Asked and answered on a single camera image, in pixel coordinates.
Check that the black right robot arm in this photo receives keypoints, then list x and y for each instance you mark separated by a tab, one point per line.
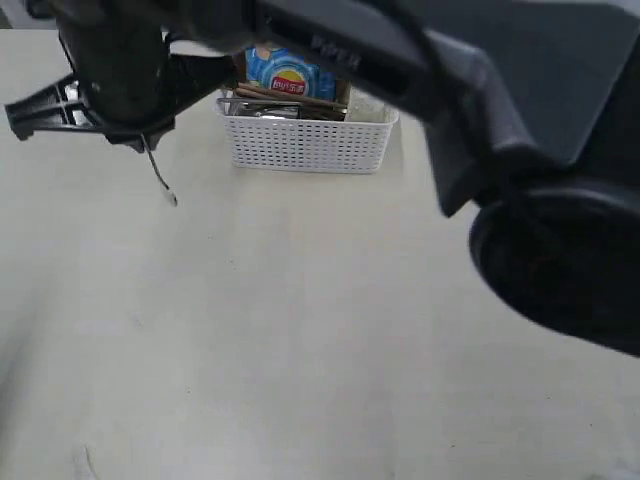
530	110

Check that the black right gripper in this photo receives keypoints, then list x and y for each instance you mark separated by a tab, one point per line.
125	83

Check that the shiny steel cup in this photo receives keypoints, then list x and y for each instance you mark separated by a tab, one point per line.
259	108

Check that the brown wooden chopstick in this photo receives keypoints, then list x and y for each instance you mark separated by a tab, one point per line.
311	109
275	94

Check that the silver fork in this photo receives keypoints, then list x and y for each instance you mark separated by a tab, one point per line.
168	193

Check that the white patterned ceramic bowl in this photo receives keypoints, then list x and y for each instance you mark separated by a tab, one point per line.
364	108

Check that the blue chips bag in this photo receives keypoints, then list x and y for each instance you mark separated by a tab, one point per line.
290	75

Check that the white perforated plastic basket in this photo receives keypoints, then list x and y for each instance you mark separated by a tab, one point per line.
310	146

